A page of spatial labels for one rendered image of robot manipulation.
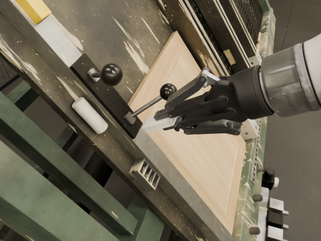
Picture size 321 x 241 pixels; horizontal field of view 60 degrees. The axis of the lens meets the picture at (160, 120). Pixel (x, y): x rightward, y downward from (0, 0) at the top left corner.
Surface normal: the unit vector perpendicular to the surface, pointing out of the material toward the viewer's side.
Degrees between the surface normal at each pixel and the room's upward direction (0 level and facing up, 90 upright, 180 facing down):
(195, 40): 90
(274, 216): 0
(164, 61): 54
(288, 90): 71
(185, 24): 90
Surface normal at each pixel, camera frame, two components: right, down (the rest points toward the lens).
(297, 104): -0.24, 0.76
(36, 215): 0.77, -0.23
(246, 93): -0.59, 0.09
